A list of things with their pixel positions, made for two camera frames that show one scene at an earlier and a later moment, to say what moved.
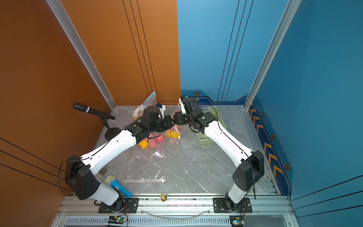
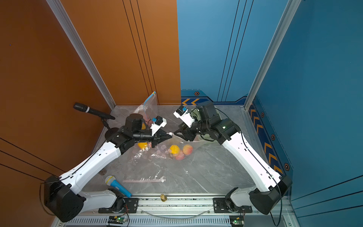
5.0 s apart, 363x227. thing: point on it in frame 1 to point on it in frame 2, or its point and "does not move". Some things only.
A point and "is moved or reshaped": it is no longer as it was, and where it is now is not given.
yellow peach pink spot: x=175 y=134 is moved or reshaped
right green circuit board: x=237 y=220 does not move
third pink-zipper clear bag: x=155 y=178 does not move
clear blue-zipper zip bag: x=138 y=112 does not move
